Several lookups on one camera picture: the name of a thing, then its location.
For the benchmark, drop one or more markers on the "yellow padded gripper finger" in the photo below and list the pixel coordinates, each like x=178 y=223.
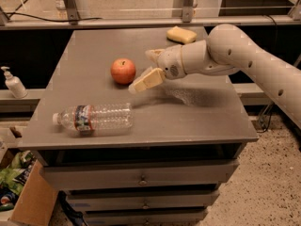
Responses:
x=150 y=78
x=155 y=55

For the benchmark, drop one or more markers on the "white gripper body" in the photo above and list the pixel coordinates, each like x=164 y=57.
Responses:
x=170 y=62

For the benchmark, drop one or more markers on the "red apple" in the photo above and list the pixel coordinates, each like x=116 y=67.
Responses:
x=123 y=71

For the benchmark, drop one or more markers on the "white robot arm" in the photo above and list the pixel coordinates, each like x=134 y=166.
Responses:
x=227 y=50

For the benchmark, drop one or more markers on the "yellow sponge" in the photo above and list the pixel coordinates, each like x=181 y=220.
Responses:
x=181 y=35

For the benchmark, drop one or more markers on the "clear plastic water bottle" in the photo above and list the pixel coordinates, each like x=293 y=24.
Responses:
x=95 y=118

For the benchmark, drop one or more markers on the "grey drawer cabinet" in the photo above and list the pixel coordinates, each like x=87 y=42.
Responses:
x=195 y=118

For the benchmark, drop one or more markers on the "middle grey drawer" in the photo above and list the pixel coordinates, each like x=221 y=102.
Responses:
x=143 y=200

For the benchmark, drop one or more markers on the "grey drawer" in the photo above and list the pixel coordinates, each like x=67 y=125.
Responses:
x=145 y=217
x=143 y=200
x=183 y=173

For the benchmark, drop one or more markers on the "top grey drawer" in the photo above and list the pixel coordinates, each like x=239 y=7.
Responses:
x=183 y=173

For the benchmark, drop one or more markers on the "white pump dispenser bottle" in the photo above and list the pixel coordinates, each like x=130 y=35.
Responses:
x=14 y=84

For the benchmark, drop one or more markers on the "bottom grey drawer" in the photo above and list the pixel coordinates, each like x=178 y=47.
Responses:
x=145 y=217

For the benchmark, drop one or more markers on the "cardboard box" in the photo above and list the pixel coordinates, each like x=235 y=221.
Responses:
x=36 y=202

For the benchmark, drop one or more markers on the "snack bags in box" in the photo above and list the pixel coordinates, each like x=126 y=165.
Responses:
x=13 y=178

